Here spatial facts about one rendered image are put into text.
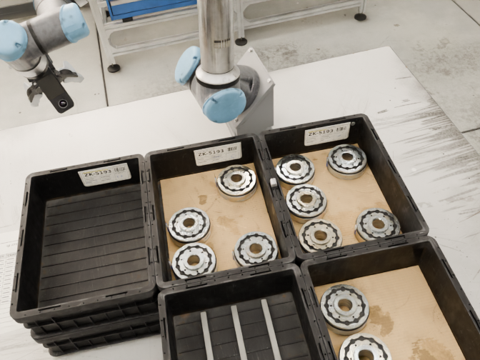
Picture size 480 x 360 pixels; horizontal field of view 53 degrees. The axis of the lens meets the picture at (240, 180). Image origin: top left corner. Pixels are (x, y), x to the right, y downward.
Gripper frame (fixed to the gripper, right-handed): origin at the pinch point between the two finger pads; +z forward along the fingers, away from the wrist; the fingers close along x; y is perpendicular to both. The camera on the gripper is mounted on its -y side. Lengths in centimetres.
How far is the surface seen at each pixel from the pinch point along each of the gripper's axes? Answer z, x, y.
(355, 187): -9, -53, -63
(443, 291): -33, -50, -89
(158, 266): -27, -1, -54
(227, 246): -14, -17, -58
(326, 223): -18, -39, -66
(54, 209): -1.0, 16.6, -26.7
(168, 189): -2.0, -11.5, -37.8
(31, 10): 210, 8, 147
